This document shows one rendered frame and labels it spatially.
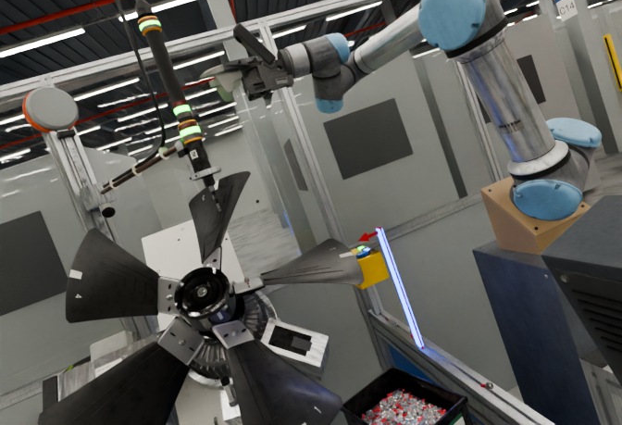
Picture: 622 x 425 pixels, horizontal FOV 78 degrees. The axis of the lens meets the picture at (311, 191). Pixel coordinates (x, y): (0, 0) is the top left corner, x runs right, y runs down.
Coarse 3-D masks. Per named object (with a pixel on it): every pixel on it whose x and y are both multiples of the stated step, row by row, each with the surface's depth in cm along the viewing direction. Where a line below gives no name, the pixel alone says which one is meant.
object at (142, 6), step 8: (136, 0) 85; (136, 8) 84; (144, 8) 84; (144, 16) 87; (192, 144) 86; (200, 144) 86; (192, 152) 86; (200, 152) 86; (200, 160) 86; (208, 160) 88; (200, 168) 86; (208, 168) 87; (208, 176) 87; (208, 184) 87
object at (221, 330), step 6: (222, 324) 83; (228, 324) 84; (234, 324) 86; (240, 324) 87; (216, 330) 81; (222, 330) 82; (228, 330) 83; (240, 330) 85; (246, 330) 86; (222, 336) 80; (228, 336) 81; (234, 336) 82; (240, 336) 83; (246, 336) 84; (252, 336) 85; (222, 342) 79; (228, 342) 79; (234, 342) 81; (240, 342) 82
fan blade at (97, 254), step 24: (96, 240) 92; (72, 264) 92; (96, 264) 91; (120, 264) 90; (144, 264) 89; (72, 288) 92; (96, 288) 91; (120, 288) 90; (144, 288) 89; (72, 312) 91; (96, 312) 91; (120, 312) 91; (144, 312) 90
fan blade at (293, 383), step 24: (240, 360) 76; (264, 360) 79; (240, 384) 72; (264, 384) 74; (288, 384) 77; (312, 384) 80; (240, 408) 69; (264, 408) 70; (288, 408) 72; (336, 408) 76
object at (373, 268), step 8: (368, 256) 120; (376, 256) 120; (360, 264) 119; (368, 264) 119; (376, 264) 120; (384, 264) 121; (368, 272) 119; (376, 272) 120; (384, 272) 121; (368, 280) 119; (376, 280) 120; (360, 288) 119
